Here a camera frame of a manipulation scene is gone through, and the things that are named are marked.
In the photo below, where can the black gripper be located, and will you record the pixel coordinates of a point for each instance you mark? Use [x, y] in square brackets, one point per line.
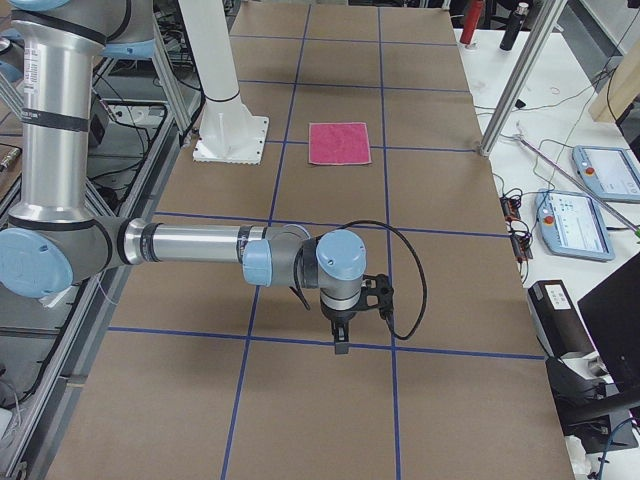
[337, 315]

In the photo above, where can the pink square towel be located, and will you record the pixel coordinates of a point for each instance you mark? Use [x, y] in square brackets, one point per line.
[339, 144]

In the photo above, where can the black printer box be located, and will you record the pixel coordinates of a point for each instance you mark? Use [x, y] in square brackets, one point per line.
[558, 324]

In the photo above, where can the near teach pendant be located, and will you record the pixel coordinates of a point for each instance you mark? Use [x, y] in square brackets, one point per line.
[571, 225]

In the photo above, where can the teach pendant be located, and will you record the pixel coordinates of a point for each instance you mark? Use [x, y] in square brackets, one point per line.
[571, 225]
[609, 172]

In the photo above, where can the black monitor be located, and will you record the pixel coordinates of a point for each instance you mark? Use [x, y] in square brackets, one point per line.
[610, 312]

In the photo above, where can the white reacher grabber stick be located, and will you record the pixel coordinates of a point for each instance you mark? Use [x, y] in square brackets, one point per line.
[578, 183]

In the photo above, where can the far teach pendant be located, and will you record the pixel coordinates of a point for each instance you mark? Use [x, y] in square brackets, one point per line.
[609, 172]

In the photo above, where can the red bottle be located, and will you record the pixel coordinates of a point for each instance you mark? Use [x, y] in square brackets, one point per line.
[474, 12]

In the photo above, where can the black bottle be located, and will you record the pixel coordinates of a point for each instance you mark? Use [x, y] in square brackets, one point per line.
[513, 26]

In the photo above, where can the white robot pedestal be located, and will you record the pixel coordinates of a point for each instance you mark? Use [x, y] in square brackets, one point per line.
[228, 131]

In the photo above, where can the aluminium frame post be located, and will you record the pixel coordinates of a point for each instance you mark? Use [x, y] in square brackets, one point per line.
[529, 55]

